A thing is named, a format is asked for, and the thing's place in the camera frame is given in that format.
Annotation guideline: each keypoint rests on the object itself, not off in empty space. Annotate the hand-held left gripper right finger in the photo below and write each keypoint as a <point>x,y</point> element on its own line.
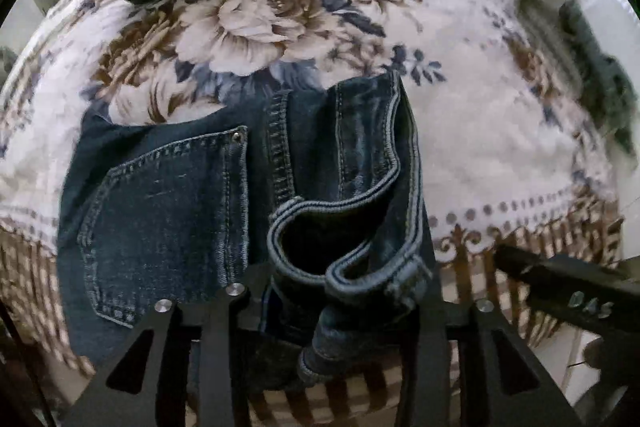
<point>430,332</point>

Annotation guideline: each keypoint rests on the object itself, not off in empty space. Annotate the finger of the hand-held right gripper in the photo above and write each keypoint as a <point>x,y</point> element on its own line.
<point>522,264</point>

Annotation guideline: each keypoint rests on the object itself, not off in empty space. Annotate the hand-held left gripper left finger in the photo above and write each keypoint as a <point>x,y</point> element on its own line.
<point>225,322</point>

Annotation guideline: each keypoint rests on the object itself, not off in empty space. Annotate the dark blue jeans pants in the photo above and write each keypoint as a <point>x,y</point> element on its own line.
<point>165,207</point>

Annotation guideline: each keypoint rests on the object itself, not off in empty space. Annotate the bed with floral sheet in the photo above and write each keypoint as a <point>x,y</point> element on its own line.
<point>480,132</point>

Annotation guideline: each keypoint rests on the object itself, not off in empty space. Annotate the crumpled grey blue garment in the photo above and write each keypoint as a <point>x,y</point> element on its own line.
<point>600,77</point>

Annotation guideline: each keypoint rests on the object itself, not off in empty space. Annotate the light grey cloth strip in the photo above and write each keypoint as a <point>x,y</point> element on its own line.
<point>540,12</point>

